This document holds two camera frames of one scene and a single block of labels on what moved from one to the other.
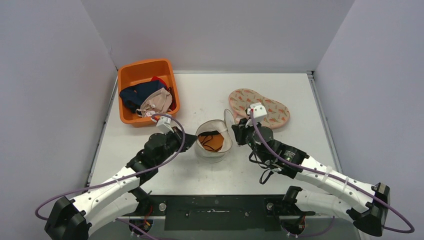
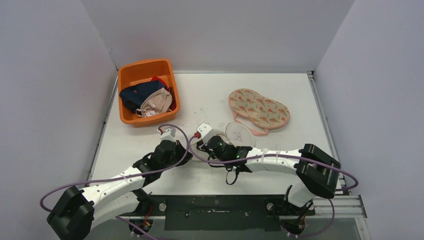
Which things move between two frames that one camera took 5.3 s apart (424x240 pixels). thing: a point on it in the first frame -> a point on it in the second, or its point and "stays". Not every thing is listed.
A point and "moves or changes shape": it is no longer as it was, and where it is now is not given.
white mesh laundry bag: x=225 y=126 moves or changes shape
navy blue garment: x=132 y=96 stays
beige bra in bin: x=159 y=101 stays
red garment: x=171 y=90 stays
